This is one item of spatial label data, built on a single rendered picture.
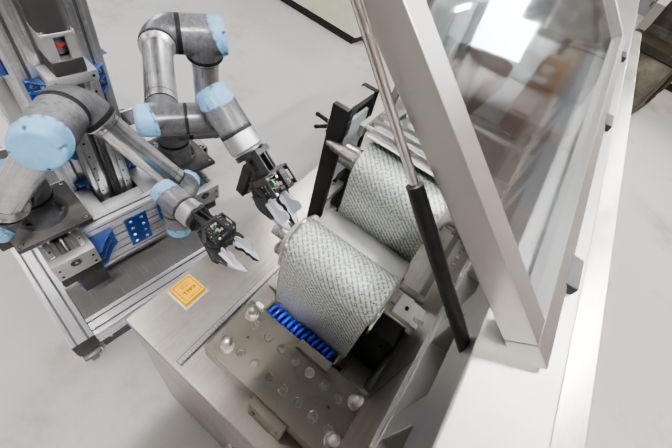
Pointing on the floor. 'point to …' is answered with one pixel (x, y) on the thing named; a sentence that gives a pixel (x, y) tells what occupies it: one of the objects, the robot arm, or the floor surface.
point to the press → (655, 47)
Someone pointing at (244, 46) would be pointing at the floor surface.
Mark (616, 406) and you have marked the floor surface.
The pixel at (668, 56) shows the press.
